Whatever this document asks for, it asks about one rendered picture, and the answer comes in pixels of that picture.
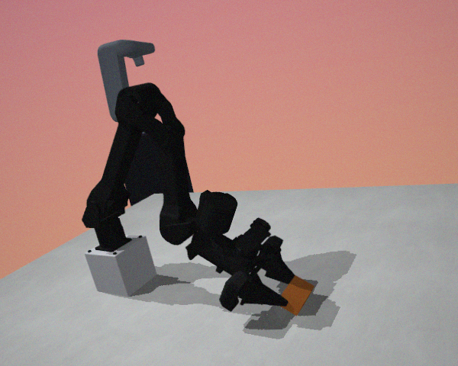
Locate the orange block with black square face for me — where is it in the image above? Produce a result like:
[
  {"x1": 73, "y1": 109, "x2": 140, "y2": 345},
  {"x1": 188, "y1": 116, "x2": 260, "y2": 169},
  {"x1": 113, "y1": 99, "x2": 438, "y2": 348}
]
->
[{"x1": 281, "y1": 276, "x2": 314, "y2": 316}]

